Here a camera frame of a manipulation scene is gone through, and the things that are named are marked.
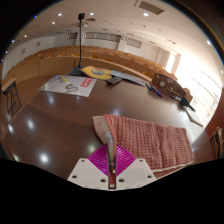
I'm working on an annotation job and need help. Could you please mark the wooden lecture hall benches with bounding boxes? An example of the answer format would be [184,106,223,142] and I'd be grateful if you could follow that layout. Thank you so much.
[1,45,194,101]

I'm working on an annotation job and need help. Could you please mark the black gooseneck microphone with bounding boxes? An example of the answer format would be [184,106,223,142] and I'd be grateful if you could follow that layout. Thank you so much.
[69,12,88,78]

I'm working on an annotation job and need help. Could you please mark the wooden desk organizer box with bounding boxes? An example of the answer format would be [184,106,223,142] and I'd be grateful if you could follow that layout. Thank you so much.
[151,73,188,99]

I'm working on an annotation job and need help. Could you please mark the ceiling spot lights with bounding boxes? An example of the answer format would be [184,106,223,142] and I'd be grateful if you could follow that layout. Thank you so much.
[3,11,214,55]

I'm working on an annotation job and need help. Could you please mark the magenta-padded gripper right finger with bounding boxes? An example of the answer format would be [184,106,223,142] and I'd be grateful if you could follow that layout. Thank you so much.
[114,143,158,190]

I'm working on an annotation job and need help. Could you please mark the black tabletop device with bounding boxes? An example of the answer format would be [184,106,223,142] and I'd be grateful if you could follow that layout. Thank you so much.
[179,96,197,113]

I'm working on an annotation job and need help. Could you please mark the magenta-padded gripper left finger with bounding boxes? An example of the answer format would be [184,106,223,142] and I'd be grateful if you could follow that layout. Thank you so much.
[67,143,110,191]

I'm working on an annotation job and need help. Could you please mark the black remote control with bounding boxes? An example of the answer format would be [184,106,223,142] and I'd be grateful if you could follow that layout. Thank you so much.
[105,76,123,86]

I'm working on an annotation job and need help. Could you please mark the ceiling air vent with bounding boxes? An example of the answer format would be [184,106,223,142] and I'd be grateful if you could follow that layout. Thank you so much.
[134,0,165,16]

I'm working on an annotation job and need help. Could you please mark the white printed poster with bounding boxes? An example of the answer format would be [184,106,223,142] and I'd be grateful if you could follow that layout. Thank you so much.
[38,74,98,98]

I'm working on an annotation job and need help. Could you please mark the blue booklet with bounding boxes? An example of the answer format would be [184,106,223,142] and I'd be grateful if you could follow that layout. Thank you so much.
[109,69,153,87]

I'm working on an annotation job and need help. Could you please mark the red marker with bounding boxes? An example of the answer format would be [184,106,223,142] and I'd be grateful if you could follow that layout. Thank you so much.
[150,86,161,96]

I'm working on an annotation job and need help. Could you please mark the wooden shelf unit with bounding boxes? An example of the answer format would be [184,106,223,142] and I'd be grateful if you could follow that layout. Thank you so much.
[209,126,224,160]

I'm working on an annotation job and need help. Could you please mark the large bright windows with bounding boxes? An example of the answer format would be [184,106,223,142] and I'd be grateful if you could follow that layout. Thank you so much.
[165,49,222,125]

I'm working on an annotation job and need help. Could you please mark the red checked towel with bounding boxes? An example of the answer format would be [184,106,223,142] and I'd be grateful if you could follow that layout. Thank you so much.
[91,113,195,190]

